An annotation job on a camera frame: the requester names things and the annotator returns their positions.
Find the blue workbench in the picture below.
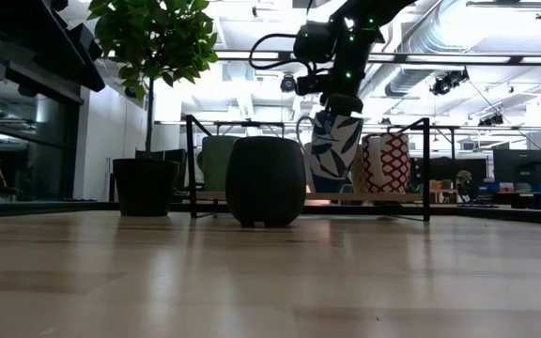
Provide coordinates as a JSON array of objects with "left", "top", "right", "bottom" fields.
[{"left": 476, "top": 181, "right": 541, "bottom": 194}]

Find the silver ventilation duct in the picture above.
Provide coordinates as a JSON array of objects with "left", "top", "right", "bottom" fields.
[{"left": 359, "top": 0, "right": 487, "bottom": 98}]

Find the wooden shelf black metal frame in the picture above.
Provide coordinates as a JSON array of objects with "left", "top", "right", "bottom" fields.
[{"left": 184, "top": 114, "right": 432, "bottom": 223}]

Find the person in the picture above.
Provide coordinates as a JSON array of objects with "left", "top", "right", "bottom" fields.
[{"left": 456, "top": 169, "right": 476, "bottom": 201}]

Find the black aluminium table frame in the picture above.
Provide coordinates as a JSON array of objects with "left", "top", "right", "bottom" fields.
[{"left": 0, "top": 200, "right": 541, "bottom": 227}]

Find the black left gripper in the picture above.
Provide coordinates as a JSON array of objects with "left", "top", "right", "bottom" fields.
[{"left": 39, "top": 0, "right": 107, "bottom": 94}]

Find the white mug red lattice pattern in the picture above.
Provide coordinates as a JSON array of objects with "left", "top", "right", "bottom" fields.
[{"left": 361, "top": 132, "right": 412, "bottom": 194}]

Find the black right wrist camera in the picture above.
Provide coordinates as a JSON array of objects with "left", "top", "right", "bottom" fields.
[{"left": 292, "top": 21, "right": 335, "bottom": 65}]

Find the black ceiling spot lamp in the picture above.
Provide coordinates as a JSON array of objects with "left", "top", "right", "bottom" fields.
[
  {"left": 428, "top": 69, "right": 470, "bottom": 97},
  {"left": 278, "top": 73, "right": 298, "bottom": 94},
  {"left": 479, "top": 112, "right": 505, "bottom": 128}
]

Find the ceiling light bar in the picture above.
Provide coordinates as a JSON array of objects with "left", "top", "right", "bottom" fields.
[{"left": 213, "top": 49, "right": 541, "bottom": 67}]

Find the dark grey mug red interior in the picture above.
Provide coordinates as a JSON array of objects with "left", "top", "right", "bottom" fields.
[{"left": 224, "top": 135, "right": 308, "bottom": 229}]

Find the black background monitor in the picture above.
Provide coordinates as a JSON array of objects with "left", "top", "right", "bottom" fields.
[{"left": 492, "top": 148, "right": 541, "bottom": 192}]

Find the sage green mug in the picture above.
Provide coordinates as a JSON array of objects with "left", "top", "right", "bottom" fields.
[{"left": 196, "top": 134, "right": 242, "bottom": 192}]

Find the white mug blue leaf pattern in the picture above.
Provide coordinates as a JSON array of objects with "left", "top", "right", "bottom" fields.
[{"left": 296, "top": 110, "right": 364, "bottom": 194}]

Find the green potted plant dark pot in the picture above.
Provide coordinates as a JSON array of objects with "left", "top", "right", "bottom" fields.
[{"left": 86, "top": 0, "right": 219, "bottom": 218}]

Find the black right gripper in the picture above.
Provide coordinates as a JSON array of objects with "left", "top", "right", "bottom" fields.
[{"left": 319, "top": 44, "right": 366, "bottom": 117}]

